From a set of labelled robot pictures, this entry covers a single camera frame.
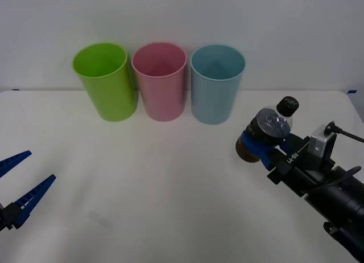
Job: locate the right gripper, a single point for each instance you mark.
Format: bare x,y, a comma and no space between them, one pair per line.
295,163

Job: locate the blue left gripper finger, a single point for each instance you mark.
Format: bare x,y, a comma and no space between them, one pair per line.
14,160
31,200

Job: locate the dark drink bottle black cap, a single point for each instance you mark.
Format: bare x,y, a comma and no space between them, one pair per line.
270,125

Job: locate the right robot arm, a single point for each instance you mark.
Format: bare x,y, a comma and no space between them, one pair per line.
338,200

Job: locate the pale blue plastic bin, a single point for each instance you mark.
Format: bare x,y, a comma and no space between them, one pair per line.
213,100

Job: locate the green plastic bin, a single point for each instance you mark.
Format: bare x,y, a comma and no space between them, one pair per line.
113,95

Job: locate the pink plastic bin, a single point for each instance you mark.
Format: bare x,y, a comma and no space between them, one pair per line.
163,98

